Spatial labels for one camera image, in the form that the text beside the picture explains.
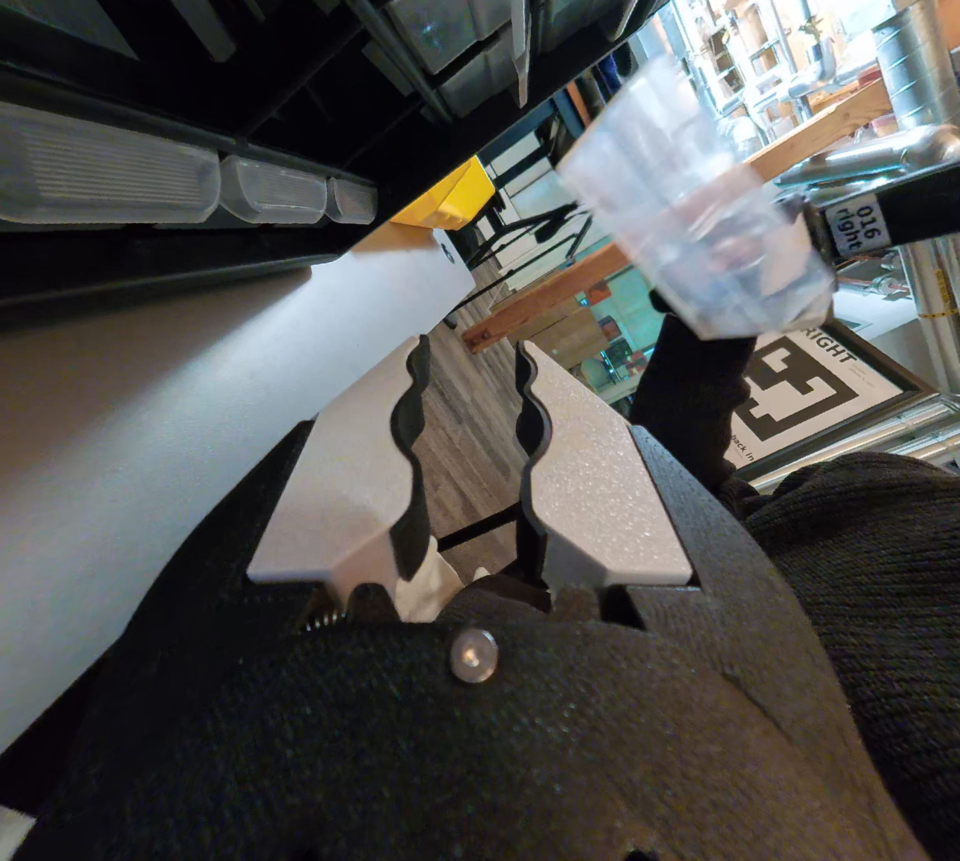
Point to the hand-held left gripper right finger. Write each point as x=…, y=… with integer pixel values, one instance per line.
x=615, y=501

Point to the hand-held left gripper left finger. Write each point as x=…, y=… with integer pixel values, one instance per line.
x=330, y=501

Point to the clear plastic drawer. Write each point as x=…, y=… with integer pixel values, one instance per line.
x=675, y=201

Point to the black parts drawer cabinet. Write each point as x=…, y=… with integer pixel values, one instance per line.
x=225, y=51

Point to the person's right forearm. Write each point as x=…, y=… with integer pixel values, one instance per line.
x=690, y=396

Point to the person's beige pants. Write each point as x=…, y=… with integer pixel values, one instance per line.
x=424, y=595

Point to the wooden beam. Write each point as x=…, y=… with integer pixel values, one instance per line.
x=540, y=298

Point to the black framed marker sign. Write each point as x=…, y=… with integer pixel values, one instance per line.
x=810, y=396

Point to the black tripod stand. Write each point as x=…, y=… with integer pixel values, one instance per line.
x=555, y=220

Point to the yellow plastic bin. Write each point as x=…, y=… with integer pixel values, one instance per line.
x=450, y=193

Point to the rows of clear cabinet drawers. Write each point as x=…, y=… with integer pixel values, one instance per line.
x=97, y=163

